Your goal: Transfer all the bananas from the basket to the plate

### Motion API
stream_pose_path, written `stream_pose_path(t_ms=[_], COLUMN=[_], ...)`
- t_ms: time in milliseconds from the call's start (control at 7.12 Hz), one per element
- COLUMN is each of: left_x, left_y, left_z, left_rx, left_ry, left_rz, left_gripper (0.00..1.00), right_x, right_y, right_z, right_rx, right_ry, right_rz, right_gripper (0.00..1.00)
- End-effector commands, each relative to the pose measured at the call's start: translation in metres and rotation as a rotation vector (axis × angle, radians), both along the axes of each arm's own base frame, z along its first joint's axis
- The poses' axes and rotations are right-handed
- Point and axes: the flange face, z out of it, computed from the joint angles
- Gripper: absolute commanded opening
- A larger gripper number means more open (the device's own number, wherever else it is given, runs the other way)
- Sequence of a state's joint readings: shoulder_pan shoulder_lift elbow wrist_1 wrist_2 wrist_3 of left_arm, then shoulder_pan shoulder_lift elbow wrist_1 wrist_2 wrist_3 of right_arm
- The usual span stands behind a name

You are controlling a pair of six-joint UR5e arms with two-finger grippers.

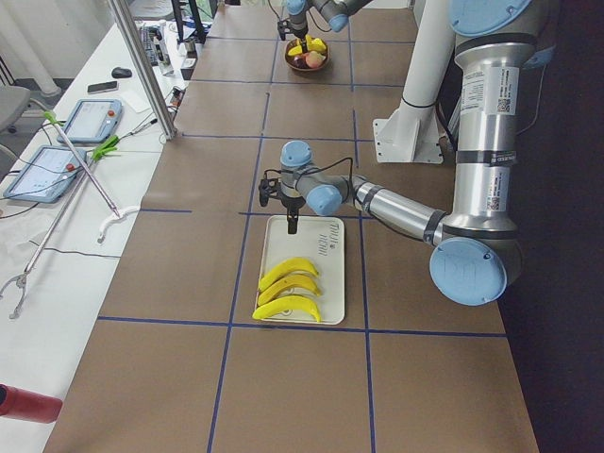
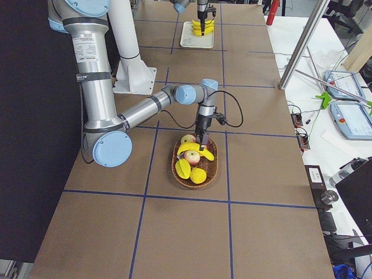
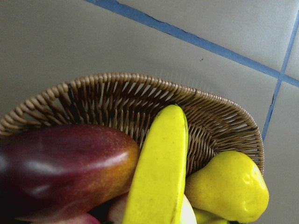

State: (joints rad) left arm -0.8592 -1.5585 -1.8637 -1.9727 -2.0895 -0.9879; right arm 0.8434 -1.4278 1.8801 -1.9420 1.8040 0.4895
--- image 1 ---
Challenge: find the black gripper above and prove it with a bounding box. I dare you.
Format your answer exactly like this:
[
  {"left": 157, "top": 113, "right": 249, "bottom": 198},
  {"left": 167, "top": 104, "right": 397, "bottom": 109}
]
[
  {"left": 288, "top": 18, "right": 309, "bottom": 54},
  {"left": 281, "top": 186, "right": 305, "bottom": 235}
]

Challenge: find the yellow banana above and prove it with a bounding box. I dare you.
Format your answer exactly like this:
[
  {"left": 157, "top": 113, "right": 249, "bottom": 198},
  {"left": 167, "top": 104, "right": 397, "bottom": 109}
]
[
  {"left": 257, "top": 274, "right": 322, "bottom": 306},
  {"left": 258, "top": 257, "right": 319, "bottom": 292},
  {"left": 286, "top": 34, "right": 311, "bottom": 58},
  {"left": 252, "top": 294, "right": 322, "bottom": 322}
]

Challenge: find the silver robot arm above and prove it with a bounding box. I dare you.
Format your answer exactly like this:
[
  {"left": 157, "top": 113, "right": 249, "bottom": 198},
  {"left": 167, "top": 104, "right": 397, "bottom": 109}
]
[
  {"left": 259, "top": 1, "right": 560, "bottom": 306},
  {"left": 277, "top": 0, "right": 371, "bottom": 41}
]

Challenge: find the brown wicker basket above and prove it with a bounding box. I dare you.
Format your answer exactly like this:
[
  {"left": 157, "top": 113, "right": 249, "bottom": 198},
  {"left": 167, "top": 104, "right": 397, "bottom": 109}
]
[{"left": 284, "top": 41, "right": 330, "bottom": 72}]

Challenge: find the yellow lemon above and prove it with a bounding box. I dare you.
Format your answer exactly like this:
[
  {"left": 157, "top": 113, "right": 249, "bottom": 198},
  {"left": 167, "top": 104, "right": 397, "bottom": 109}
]
[{"left": 307, "top": 38, "right": 327, "bottom": 53}]

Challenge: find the red yellow peach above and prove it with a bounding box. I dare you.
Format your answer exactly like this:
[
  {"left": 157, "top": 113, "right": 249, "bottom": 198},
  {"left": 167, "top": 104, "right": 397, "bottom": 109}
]
[{"left": 304, "top": 51, "right": 327, "bottom": 69}]

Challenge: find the white bear tray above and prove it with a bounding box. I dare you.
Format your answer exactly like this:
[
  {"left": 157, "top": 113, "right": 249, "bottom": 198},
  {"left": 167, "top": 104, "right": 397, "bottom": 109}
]
[{"left": 259, "top": 215, "right": 345, "bottom": 326}]

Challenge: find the black computer mouse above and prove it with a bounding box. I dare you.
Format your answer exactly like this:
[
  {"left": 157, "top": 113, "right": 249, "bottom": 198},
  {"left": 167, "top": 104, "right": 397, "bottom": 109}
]
[{"left": 111, "top": 67, "right": 132, "bottom": 79}]

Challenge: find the black smartphone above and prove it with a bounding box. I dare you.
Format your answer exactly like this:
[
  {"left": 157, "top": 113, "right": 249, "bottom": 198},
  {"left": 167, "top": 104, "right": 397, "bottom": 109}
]
[{"left": 87, "top": 80, "right": 119, "bottom": 94}]

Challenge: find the upper teach pendant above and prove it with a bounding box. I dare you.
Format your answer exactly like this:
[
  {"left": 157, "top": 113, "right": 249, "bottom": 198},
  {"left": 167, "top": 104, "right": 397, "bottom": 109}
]
[{"left": 62, "top": 99, "right": 123, "bottom": 144}]

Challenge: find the teach pendant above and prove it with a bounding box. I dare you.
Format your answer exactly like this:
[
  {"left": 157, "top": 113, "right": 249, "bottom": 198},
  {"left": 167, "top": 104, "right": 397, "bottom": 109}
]
[
  {"left": 3, "top": 145, "right": 79, "bottom": 203},
  {"left": 62, "top": 99, "right": 123, "bottom": 144}
]

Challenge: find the lower teach pendant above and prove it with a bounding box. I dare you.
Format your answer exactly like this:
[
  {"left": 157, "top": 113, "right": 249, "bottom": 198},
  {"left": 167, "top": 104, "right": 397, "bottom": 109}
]
[{"left": 3, "top": 145, "right": 79, "bottom": 203}]

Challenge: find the long metal grabber tool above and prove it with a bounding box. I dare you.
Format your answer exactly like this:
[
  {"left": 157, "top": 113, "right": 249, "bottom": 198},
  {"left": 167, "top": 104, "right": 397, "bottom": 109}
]
[{"left": 0, "top": 155, "right": 95, "bottom": 321}]

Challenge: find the red fire extinguisher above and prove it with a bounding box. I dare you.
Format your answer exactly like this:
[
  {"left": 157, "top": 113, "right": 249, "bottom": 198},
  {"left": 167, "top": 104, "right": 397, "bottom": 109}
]
[{"left": 1, "top": 384, "right": 63, "bottom": 424}]

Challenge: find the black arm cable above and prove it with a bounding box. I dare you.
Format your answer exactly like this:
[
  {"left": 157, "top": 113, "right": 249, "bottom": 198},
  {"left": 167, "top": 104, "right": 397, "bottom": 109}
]
[{"left": 261, "top": 156, "right": 355, "bottom": 209}]

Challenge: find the aluminium frame post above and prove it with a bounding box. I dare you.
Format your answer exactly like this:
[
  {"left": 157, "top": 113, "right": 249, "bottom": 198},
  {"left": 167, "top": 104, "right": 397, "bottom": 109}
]
[{"left": 108, "top": 0, "right": 176, "bottom": 141}]

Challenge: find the green handled grabber tool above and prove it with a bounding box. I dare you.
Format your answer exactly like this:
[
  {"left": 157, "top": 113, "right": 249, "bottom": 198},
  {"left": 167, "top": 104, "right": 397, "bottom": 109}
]
[{"left": 43, "top": 110, "right": 141, "bottom": 243}]

